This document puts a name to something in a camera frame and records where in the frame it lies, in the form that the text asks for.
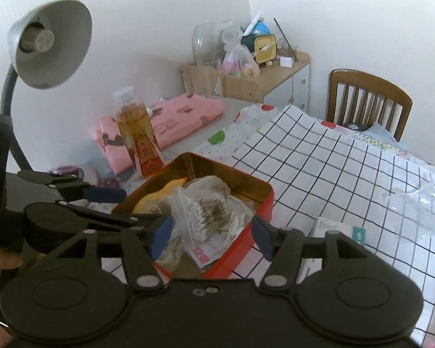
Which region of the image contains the white tube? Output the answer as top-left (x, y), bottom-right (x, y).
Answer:
top-left (244, 11), bottom-right (263, 35)

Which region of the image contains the clear bottle of amber liquid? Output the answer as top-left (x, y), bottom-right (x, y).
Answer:
top-left (112, 86), bottom-right (164, 178)

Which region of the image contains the clear glass vase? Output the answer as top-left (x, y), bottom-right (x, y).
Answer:
top-left (192, 22), bottom-right (234, 66)

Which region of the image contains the brown wooden chair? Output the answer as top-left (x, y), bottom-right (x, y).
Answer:
top-left (326, 69), bottom-right (413, 142)

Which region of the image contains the yellow soft toy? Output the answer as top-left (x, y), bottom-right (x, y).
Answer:
top-left (132, 177), bottom-right (189, 214)

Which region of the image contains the yellow tissue box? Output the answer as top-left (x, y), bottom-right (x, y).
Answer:
top-left (241, 33), bottom-right (278, 68)

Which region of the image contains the white fruit-print sheet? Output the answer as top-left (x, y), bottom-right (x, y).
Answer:
top-left (196, 104), bottom-right (435, 175)

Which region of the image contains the white and teal box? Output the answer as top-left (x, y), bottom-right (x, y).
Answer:
top-left (299, 217), bottom-right (368, 281)

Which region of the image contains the thin grey rod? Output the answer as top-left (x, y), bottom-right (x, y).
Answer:
top-left (273, 17), bottom-right (298, 61)

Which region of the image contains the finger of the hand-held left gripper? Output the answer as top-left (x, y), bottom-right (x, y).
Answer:
top-left (23, 199), bottom-right (168, 253)
top-left (16, 170), bottom-right (127, 204)

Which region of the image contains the grey desk lamp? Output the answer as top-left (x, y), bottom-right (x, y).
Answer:
top-left (2, 0), bottom-right (93, 172)

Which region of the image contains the light blue cloth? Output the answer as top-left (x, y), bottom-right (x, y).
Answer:
top-left (366, 122), bottom-right (398, 140)

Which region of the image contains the red tin box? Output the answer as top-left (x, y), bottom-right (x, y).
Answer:
top-left (110, 152), bottom-right (275, 280)

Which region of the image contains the red and white packet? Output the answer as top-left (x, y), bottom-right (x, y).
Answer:
top-left (183, 239), bottom-right (227, 271)

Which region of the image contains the white wooden dresser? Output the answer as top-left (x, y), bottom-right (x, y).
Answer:
top-left (263, 51), bottom-right (311, 115)

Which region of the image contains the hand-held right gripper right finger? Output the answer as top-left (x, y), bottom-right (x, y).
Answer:
top-left (252, 215), bottom-right (366, 291)

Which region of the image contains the person's left hand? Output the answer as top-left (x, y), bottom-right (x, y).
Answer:
top-left (0, 250), bottom-right (23, 270)

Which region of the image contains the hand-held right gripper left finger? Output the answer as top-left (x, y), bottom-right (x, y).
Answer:
top-left (56, 215), bottom-right (174, 293)

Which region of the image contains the bag of cotton swabs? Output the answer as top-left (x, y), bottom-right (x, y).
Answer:
top-left (168, 192), bottom-right (232, 251)

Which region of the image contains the clear plastic bag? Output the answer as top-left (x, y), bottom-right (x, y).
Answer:
top-left (382, 181), bottom-right (435, 240)

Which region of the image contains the white checked blanket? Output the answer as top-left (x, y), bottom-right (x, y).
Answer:
top-left (225, 105), bottom-right (435, 345)

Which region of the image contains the pink printed cloth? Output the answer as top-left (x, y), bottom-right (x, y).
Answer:
top-left (96, 93), bottom-right (227, 175)

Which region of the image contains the clear bag of pink items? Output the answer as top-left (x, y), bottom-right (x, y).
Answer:
top-left (216, 29), bottom-right (260, 79)

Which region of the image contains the white plastic bag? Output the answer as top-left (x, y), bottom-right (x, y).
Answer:
top-left (185, 175), bottom-right (255, 242)

